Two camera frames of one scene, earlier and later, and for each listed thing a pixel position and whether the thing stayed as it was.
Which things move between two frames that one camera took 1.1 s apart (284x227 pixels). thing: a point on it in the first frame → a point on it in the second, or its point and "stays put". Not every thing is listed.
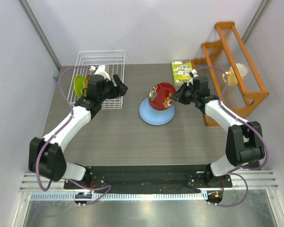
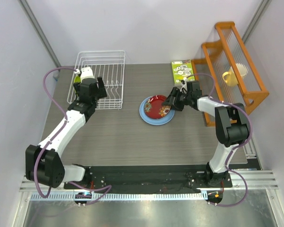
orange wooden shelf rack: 233,77 stays put
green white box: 181,69 stays put
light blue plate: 154,117 stays put
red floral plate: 160,96 → 154,108
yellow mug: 232,78 stays put
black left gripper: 122,89 → 100,91
